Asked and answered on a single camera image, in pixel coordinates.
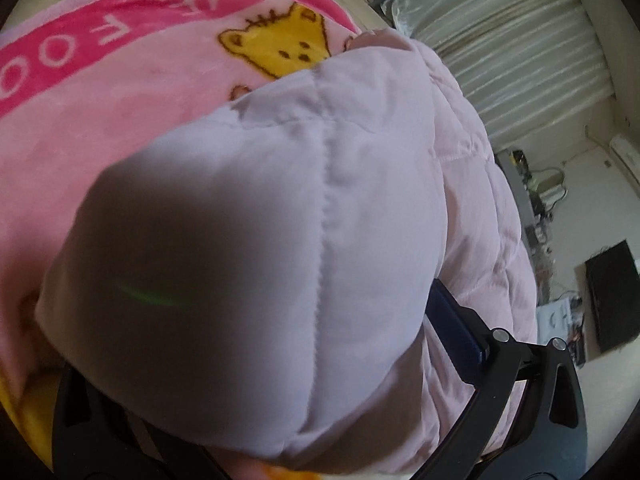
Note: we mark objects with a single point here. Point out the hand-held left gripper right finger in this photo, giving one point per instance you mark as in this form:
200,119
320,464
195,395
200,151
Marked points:
450,320

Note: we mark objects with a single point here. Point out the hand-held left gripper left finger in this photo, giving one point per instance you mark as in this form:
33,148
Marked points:
75,410

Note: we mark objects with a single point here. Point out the pink quilted jacket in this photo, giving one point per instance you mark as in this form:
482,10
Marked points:
300,210

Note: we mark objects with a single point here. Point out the white papers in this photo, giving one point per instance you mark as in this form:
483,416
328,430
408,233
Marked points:
557,320

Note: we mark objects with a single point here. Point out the grey desk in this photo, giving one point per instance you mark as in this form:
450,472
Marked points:
510,175

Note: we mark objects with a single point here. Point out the desk clutter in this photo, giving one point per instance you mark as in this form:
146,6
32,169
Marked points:
545,195

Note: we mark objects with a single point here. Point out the white air conditioner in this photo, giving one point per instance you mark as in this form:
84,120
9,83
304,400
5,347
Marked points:
625,155

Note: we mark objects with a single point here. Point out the pink printed blanket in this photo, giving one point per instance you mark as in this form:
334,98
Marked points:
125,125

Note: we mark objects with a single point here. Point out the white satin curtain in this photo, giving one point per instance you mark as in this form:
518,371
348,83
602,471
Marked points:
500,35

